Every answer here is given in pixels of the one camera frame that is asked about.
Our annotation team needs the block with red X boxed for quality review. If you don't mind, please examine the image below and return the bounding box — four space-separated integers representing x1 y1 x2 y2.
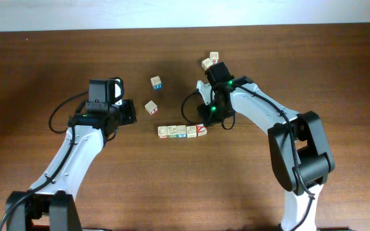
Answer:
196 124 207 137

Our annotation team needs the block with car picture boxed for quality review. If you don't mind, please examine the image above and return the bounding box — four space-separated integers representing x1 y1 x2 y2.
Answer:
177 125 188 138

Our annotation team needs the block with C red side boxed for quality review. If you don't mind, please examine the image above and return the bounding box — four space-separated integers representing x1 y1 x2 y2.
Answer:
157 126 168 139

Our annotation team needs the block with green side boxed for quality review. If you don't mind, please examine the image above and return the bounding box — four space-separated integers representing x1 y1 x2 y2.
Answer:
167 125 178 138

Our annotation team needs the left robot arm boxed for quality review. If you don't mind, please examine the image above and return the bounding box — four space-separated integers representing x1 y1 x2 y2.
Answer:
0 77 136 230

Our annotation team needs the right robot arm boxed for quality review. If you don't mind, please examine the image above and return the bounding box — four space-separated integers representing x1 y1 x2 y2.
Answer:
196 62 335 230

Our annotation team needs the block with N red side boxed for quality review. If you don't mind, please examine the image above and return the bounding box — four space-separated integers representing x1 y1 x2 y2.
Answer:
145 101 158 115

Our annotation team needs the block with blue side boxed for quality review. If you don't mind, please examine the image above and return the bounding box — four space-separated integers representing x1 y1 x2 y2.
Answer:
150 76 163 90

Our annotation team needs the block red side far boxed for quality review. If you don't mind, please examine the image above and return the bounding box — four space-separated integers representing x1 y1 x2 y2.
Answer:
201 58 214 71

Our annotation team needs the farthest block red side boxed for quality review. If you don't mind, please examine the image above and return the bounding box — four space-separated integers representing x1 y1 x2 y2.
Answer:
209 51 219 64

